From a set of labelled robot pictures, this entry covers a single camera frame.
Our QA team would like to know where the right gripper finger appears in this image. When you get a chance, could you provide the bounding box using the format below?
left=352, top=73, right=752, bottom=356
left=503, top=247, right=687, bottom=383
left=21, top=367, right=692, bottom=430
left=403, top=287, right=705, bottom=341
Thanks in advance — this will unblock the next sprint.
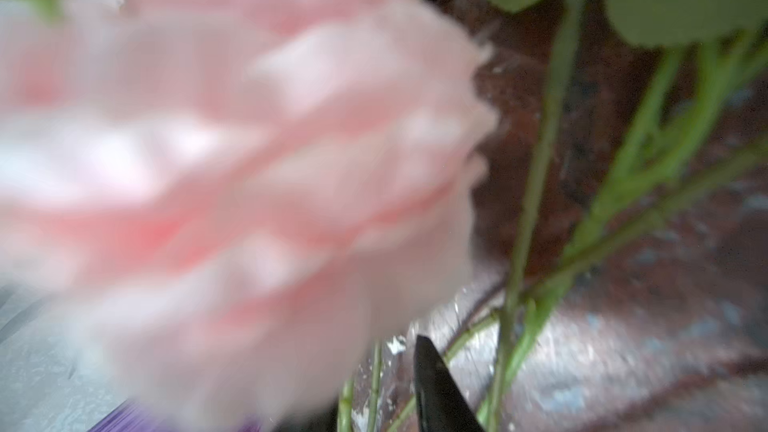
left=414, top=335, right=484, bottom=432

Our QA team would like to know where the purple glass vase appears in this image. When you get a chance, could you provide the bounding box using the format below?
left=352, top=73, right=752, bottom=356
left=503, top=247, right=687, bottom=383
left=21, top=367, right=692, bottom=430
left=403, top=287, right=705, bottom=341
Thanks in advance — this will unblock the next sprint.
left=89, top=401, right=190, bottom=432

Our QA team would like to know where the mixed artificial flower pile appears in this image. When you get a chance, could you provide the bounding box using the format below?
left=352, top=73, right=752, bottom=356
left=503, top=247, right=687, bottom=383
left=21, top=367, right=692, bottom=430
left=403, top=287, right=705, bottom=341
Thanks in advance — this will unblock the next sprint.
left=335, top=0, right=768, bottom=432

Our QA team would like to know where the large pink peony stem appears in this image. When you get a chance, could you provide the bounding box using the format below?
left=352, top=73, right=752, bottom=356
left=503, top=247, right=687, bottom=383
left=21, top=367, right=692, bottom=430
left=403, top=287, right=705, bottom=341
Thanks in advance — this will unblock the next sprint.
left=1, top=0, right=498, bottom=431

